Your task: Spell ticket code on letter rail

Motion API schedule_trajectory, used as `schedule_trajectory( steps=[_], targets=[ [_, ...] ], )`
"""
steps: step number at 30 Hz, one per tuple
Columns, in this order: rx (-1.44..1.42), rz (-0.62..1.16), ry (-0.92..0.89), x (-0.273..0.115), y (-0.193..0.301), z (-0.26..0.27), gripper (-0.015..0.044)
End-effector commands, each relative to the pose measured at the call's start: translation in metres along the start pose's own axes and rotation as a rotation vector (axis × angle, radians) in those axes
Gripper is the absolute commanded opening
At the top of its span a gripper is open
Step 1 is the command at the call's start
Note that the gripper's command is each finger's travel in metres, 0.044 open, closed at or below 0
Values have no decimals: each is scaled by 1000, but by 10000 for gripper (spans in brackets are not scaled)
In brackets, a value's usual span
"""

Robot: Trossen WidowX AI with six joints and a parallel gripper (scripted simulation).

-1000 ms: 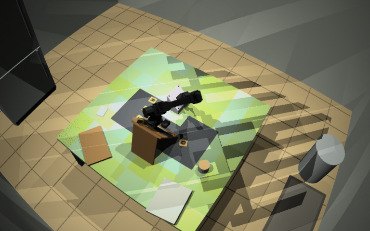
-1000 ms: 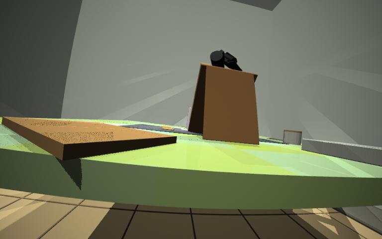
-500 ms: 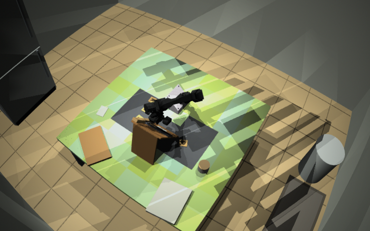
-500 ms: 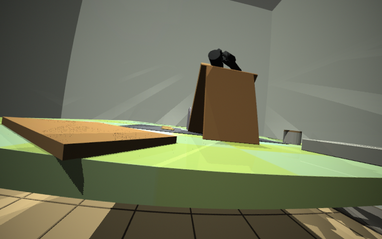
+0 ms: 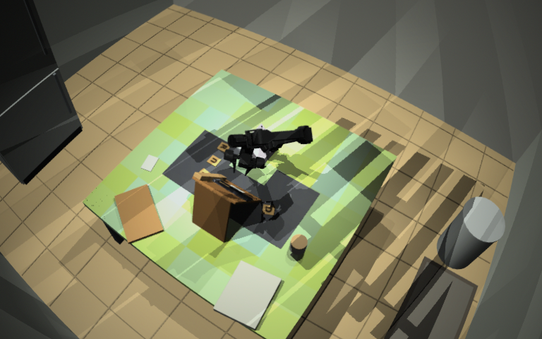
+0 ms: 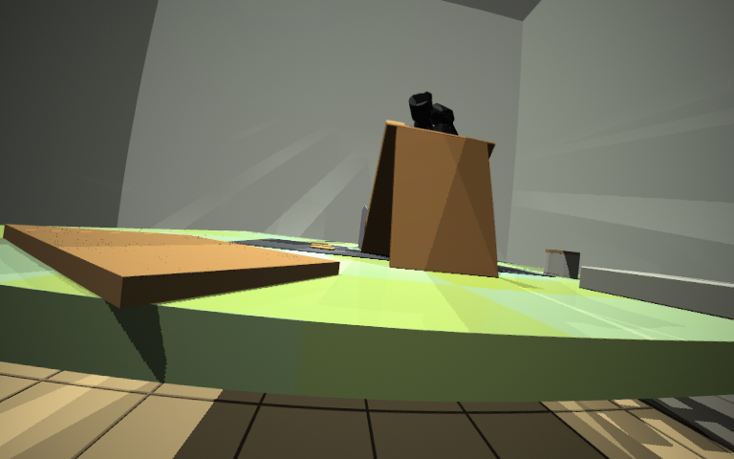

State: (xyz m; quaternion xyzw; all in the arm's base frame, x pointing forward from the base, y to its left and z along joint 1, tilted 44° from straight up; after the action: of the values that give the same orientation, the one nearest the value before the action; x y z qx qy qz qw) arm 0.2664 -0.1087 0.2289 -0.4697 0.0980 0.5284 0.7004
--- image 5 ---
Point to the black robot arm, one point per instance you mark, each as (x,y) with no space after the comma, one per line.
(265,139)

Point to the tan flat board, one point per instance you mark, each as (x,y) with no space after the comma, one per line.
(138,214)

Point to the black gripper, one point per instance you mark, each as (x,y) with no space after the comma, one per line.
(230,156)

